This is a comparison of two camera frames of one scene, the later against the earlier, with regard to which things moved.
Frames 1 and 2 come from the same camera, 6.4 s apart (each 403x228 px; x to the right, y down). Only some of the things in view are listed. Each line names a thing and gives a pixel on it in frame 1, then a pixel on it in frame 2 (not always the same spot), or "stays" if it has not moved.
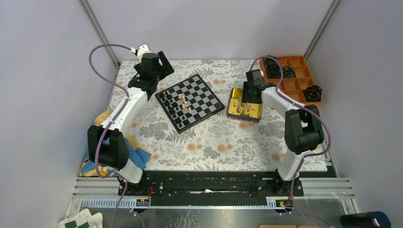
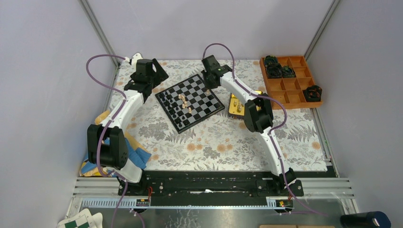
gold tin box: (239, 109) stays
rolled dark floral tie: (273, 71) stays
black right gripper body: (247, 97) -> (208, 84)
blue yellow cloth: (137, 154) stays
